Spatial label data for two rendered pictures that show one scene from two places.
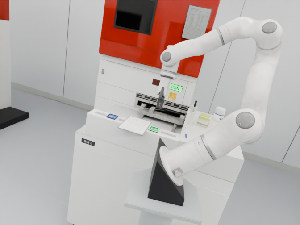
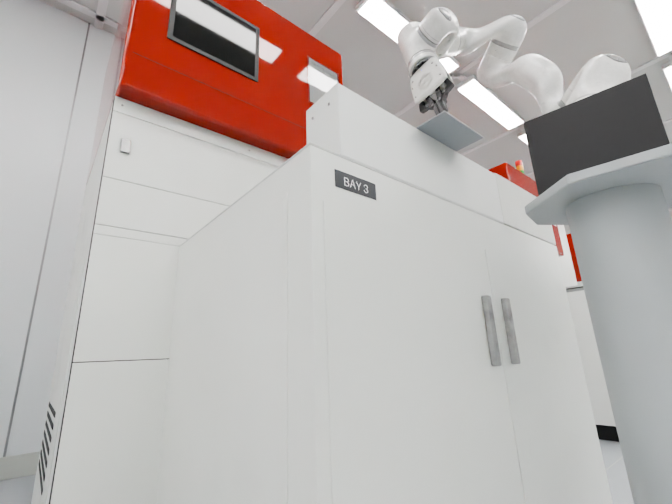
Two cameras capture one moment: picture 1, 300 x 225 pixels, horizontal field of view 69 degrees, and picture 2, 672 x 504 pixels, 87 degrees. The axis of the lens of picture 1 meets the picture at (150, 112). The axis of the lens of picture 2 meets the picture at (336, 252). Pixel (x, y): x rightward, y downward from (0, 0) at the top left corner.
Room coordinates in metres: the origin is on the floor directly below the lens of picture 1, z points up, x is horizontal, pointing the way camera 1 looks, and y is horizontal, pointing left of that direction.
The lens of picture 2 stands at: (0.86, 0.75, 0.52)
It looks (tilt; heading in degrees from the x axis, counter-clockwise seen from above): 16 degrees up; 310
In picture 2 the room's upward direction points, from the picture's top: 2 degrees counter-clockwise
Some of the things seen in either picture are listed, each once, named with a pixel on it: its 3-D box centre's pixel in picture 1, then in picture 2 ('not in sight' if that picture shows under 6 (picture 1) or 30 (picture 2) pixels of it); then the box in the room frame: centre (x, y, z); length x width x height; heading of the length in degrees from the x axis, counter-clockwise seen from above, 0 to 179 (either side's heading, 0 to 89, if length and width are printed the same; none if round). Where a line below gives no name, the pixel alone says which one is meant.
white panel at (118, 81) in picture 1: (143, 88); (248, 199); (1.77, 0.10, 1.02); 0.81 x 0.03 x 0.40; 80
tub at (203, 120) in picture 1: (203, 119); not in sight; (1.39, -0.36, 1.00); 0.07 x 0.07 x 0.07; 71
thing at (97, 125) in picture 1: (131, 134); (419, 175); (1.17, 0.08, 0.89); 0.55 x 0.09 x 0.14; 80
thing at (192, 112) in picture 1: (192, 114); not in sight; (1.36, -0.27, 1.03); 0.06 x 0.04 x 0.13; 170
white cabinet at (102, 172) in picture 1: (148, 182); (393, 394); (1.39, -0.11, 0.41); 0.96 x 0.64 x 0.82; 80
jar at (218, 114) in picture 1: (218, 114); not in sight; (1.55, -0.50, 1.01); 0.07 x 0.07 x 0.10
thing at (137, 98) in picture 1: (159, 108); not in sight; (1.72, -0.07, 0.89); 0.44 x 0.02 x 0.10; 80
